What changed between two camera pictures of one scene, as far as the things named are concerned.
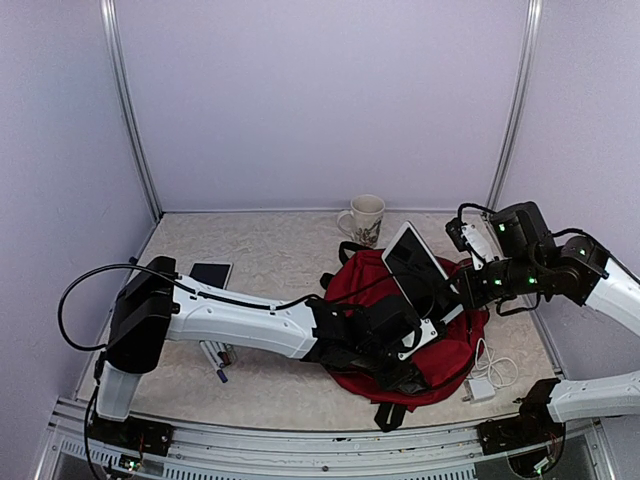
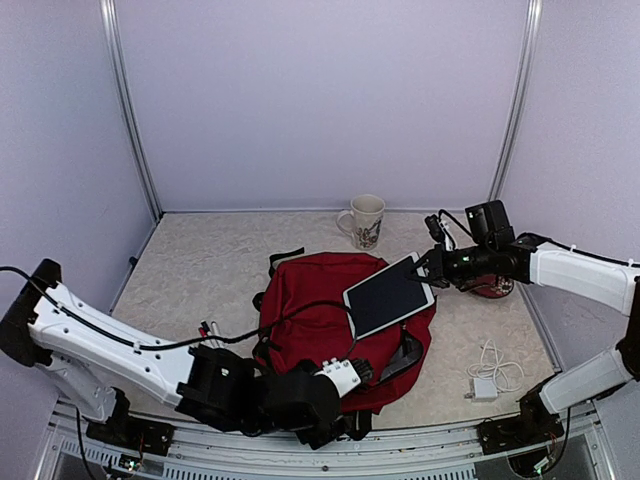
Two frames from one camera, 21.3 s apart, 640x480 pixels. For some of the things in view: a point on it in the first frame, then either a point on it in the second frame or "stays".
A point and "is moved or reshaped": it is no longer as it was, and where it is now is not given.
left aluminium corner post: x=111 y=33 stays
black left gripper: x=394 y=380 -> x=321 y=435
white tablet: x=420 y=277 is moved or reshaped
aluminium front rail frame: x=205 y=453 stays
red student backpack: x=368 y=275 is moved or reshaped
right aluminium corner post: x=522 y=93 stays
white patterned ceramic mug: x=363 y=221 stays
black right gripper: x=472 y=296 -> x=439 y=272
